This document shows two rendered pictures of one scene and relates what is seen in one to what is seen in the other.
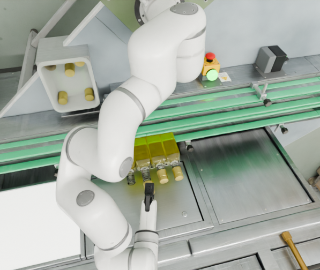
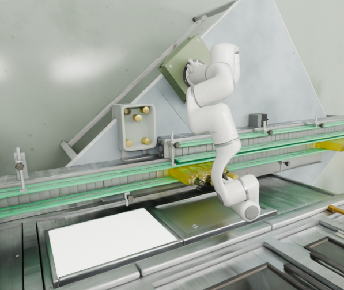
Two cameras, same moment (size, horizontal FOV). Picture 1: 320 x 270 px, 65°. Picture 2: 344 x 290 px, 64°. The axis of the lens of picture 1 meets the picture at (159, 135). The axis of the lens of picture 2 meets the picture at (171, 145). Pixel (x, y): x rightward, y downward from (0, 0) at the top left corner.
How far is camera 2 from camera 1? 0.90 m
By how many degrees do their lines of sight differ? 40
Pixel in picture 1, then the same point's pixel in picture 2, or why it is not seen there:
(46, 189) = (118, 217)
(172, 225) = not seen: hidden behind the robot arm
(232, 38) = (231, 106)
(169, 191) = not seen: hidden behind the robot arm
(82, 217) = (219, 107)
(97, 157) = (220, 75)
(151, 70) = (227, 54)
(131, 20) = (180, 80)
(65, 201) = (200, 111)
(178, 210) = not seen: hidden behind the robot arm
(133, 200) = (201, 211)
